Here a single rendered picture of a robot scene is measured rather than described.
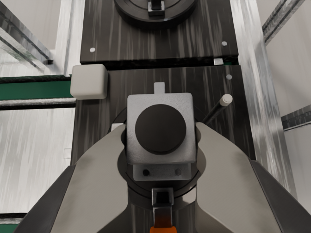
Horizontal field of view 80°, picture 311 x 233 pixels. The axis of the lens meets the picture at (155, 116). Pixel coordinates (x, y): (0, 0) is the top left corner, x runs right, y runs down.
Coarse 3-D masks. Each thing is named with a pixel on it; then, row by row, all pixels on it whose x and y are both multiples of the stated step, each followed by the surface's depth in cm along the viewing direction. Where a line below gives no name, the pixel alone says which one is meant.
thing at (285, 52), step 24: (0, 0) 46; (24, 0) 46; (48, 0) 46; (264, 0) 43; (24, 24) 44; (48, 24) 44; (288, 24) 41; (48, 48) 42; (288, 48) 40; (288, 72) 38; (288, 96) 37; (288, 144) 35
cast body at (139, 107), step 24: (144, 96) 12; (168, 96) 12; (192, 96) 12; (144, 120) 11; (168, 120) 11; (192, 120) 12; (144, 144) 11; (168, 144) 10; (192, 144) 11; (144, 168) 14; (168, 168) 14
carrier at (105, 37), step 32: (96, 0) 31; (128, 0) 29; (192, 0) 28; (224, 0) 30; (96, 32) 30; (128, 32) 29; (160, 32) 29; (192, 32) 29; (224, 32) 29; (128, 64) 29; (160, 64) 29
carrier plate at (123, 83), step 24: (120, 72) 28; (144, 72) 27; (168, 72) 27; (192, 72) 27; (216, 72) 27; (240, 72) 27; (120, 96) 27; (216, 96) 26; (240, 96) 26; (96, 120) 26; (216, 120) 25; (240, 120) 25; (72, 144) 25; (240, 144) 24; (144, 216) 22; (192, 216) 22
